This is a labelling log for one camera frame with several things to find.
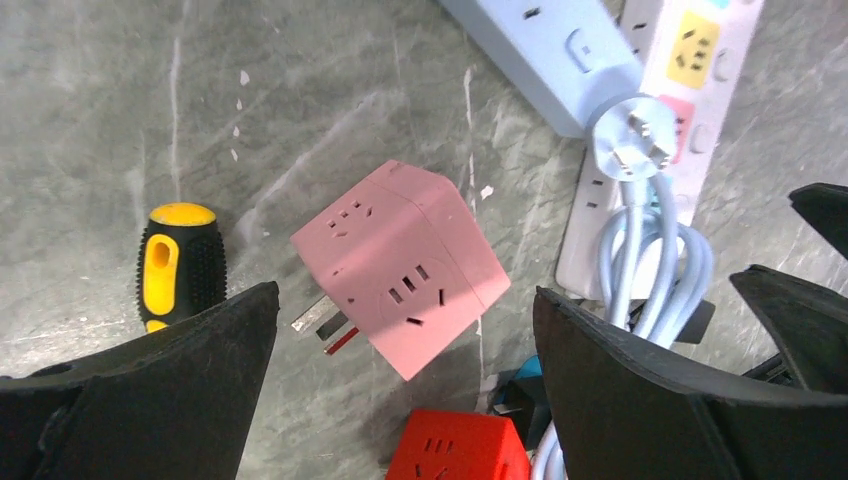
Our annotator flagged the teal blue plug adapter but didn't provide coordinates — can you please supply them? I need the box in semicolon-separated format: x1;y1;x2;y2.
506;355;542;382

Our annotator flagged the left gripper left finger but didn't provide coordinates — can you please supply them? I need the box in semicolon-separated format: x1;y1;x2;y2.
1;282;279;479

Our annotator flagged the light blue cable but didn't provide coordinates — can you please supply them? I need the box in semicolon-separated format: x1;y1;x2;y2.
529;92;717;480

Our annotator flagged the white multicolour power strip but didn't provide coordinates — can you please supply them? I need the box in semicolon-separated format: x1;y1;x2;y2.
555;1;764;300

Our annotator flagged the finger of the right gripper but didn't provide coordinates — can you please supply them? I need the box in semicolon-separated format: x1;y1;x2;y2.
730;265;847;395
789;182;848;258

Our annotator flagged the pink socket adapter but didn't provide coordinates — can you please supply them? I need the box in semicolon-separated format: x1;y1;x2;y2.
290;160;511;380

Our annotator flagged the black yellow screwdriver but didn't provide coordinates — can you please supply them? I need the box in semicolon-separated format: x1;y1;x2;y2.
136;202;227;333

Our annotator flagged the light blue power strip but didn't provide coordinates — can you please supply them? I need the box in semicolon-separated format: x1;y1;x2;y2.
439;0;643;138

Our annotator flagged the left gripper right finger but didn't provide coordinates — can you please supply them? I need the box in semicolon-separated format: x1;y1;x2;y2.
533;287;847;479

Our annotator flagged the red cube socket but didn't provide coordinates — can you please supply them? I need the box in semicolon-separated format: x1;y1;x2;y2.
385;409;531;480

